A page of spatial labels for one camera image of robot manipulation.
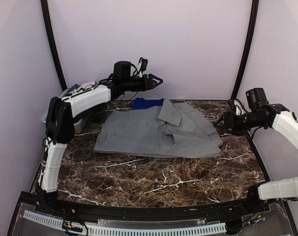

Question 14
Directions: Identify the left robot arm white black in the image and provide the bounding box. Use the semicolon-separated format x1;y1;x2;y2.
36;74;163;214

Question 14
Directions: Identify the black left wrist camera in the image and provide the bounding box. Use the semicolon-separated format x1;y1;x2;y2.
113;57;148;80

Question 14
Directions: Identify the blue patterned garment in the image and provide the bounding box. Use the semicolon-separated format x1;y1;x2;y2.
66;84;80;94

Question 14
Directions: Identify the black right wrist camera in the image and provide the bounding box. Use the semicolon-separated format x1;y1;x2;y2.
232;88;269;115

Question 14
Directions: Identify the black frame post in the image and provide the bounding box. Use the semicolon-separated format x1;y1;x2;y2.
230;0;259;99
40;0;67;90

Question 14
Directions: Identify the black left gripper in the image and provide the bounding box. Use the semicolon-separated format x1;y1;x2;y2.
123;73;163;91

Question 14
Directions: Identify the grey button shirt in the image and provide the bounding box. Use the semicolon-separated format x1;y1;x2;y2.
94;99;223;158

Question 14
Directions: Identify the right black frame post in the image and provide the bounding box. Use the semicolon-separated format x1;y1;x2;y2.
230;0;259;99

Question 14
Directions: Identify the dark green white garment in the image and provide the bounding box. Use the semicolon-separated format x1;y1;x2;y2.
77;81;96;92

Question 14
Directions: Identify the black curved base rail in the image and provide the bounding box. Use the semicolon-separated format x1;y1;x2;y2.
16;191;279;223

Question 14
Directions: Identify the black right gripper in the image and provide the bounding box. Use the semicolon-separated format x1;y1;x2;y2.
214;110;266;136

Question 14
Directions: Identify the white slotted cable duct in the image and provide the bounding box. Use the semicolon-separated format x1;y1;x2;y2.
23;210;227;236

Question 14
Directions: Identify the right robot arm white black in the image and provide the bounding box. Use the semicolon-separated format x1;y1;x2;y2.
213;102;298;213

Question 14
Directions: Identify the blue printed t-shirt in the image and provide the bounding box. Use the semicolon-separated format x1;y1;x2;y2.
133;98;164;110

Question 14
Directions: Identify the left black frame post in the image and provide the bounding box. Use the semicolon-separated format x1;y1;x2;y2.
40;0;67;90

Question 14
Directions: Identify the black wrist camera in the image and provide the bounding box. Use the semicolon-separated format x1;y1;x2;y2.
232;88;269;115
113;57;148;80

